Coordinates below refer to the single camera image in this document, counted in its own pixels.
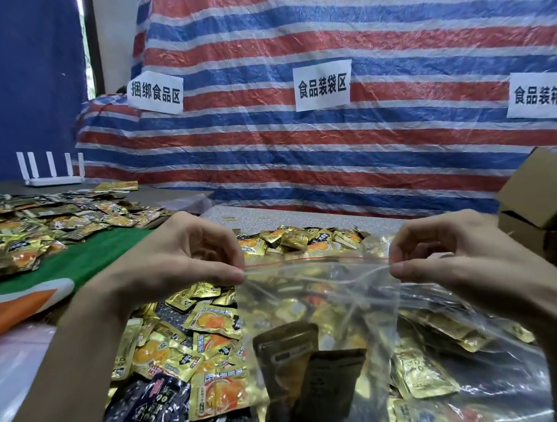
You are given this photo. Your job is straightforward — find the clear zip bag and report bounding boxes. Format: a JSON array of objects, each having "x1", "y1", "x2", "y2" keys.
[{"x1": 234, "y1": 251, "x2": 408, "y2": 422}]

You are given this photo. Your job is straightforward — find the stack of clear plastic bags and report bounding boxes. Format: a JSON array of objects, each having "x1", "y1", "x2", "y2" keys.
[{"x1": 388, "y1": 275, "x2": 557, "y2": 422}]

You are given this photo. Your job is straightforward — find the large pile of gold packets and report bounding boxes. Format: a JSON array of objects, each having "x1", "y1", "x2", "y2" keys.
[{"x1": 97, "y1": 213, "x2": 539, "y2": 422}]

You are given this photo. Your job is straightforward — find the orange and white cloth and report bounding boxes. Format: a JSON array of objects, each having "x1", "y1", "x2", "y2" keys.
[{"x1": 0, "y1": 277, "x2": 77, "y2": 342}]

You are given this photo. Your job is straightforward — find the brown cardboard box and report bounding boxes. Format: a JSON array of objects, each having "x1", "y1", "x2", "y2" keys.
[
  {"x1": 494, "y1": 146, "x2": 557, "y2": 233},
  {"x1": 497, "y1": 208, "x2": 557, "y2": 283}
]

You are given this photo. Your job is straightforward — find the blue fabric backdrop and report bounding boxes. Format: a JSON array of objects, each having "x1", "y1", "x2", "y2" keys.
[{"x1": 0, "y1": 0, "x2": 92, "y2": 183}]

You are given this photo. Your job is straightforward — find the person's right hand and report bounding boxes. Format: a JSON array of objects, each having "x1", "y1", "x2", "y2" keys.
[{"x1": 386, "y1": 205, "x2": 557, "y2": 347}]

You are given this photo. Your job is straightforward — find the person's left forearm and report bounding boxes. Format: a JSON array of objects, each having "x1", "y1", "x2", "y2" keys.
[{"x1": 0, "y1": 282, "x2": 137, "y2": 422}]

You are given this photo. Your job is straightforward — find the bagged gold snack packets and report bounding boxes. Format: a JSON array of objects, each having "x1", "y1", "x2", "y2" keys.
[{"x1": 242, "y1": 268, "x2": 400, "y2": 404}]

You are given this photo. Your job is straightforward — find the white router with antennas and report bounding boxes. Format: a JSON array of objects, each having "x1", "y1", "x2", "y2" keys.
[{"x1": 15, "y1": 149, "x2": 87, "y2": 188}]

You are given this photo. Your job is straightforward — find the green cloth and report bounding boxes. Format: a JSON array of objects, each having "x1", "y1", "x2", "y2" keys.
[{"x1": 0, "y1": 225, "x2": 156, "y2": 296}]

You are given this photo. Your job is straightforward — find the person's left hand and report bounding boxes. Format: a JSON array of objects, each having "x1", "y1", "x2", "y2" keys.
[{"x1": 83, "y1": 209, "x2": 248, "y2": 320}]

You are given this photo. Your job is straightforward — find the white plastic sheet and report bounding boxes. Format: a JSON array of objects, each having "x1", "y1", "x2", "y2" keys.
[{"x1": 0, "y1": 322, "x2": 63, "y2": 422}]

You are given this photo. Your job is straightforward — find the black vertical pole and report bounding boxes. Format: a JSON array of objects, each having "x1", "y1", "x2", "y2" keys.
[{"x1": 82, "y1": 0, "x2": 106, "y2": 97}]

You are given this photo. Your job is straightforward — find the red blue striped tarp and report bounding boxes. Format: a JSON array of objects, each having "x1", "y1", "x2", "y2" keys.
[{"x1": 69, "y1": 0, "x2": 557, "y2": 232}]

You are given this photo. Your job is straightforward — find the brown glossy snack packet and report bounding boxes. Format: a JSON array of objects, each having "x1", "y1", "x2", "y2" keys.
[{"x1": 251, "y1": 321, "x2": 323, "y2": 422}]

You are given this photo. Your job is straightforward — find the white paper sign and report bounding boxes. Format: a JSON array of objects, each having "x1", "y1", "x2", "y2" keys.
[
  {"x1": 505, "y1": 71, "x2": 557, "y2": 122},
  {"x1": 126, "y1": 69, "x2": 185, "y2": 117},
  {"x1": 292, "y1": 58, "x2": 354, "y2": 113}
]

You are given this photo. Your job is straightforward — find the black matte snack packet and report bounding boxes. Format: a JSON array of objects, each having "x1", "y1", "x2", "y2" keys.
[{"x1": 285, "y1": 348, "x2": 370, "y2": 422}]

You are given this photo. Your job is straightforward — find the dark blue snack packet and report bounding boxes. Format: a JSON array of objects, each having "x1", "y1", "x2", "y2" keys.
[
  {"x1": 96, "y1": 379, "x2": 148, "y2": 422},
  {"x1": 121, "y1": 372, "x2": 192, "y2": 422}
]

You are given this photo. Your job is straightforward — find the flat spread of gold packets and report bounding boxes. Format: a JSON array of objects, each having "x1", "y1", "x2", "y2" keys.
[{"x1": 0, "y1": 178, "x2": 176, "y2": 281}]

